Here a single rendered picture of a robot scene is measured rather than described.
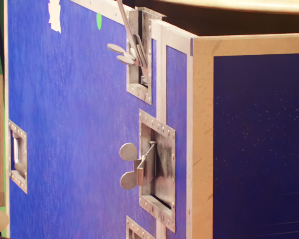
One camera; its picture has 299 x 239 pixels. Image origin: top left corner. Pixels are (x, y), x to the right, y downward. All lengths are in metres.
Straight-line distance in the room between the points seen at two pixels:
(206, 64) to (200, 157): 0.11
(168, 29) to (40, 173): 0.83
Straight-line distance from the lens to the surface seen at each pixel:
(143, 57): 2.64
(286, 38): 2.44
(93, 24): 2.90
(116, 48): 2.66
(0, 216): 2.20
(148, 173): 2.60
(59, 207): 3.17
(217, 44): 2.42
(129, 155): 2.61
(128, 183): 2.62
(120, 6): 2.64
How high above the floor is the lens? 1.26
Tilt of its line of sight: 9 degrees down
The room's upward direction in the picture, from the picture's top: straight up
